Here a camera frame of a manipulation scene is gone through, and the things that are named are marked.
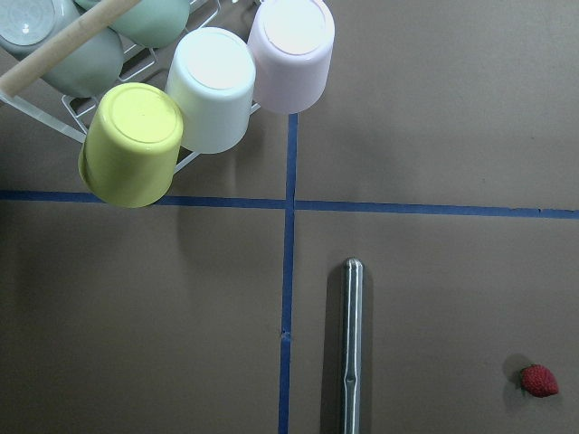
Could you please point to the grey green cup on rack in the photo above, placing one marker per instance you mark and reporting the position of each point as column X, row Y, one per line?
column 88, row 71

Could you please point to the white cup on rack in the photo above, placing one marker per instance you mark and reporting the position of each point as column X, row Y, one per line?
column 211, row 79

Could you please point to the yellow cup on rack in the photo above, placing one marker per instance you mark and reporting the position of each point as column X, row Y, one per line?
column 129, row 155

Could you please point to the red strawberry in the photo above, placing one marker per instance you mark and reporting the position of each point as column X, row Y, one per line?
column 538, row 381

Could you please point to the steel muddler black tip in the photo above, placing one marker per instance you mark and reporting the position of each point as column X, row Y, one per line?
column 352, row 338

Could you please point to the pink cup on rack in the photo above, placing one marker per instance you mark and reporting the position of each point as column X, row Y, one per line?
column 291, row 43

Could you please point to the white wire cup rack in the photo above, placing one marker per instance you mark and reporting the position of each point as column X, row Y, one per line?
column 138, row 129

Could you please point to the wooden rack handle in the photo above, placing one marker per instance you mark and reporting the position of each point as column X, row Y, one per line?
column 62, row 44

